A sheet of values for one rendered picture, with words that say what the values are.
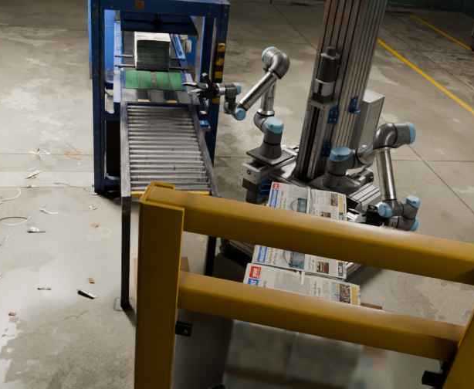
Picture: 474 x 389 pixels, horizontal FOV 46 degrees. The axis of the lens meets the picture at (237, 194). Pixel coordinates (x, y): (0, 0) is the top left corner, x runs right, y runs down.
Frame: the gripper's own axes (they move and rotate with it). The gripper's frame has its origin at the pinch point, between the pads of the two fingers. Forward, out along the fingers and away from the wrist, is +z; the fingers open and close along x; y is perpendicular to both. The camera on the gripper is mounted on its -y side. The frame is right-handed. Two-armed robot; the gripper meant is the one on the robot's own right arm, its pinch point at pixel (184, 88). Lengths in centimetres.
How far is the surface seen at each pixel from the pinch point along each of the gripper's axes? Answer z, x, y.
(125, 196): 45, -47, 38
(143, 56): -17, 152, 50
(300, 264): 0, -151, 0
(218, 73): -50, 68, 26
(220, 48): -50, 70, 7
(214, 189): -5, -50, 38
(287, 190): -22, -96, 7
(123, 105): 17, 76, 52
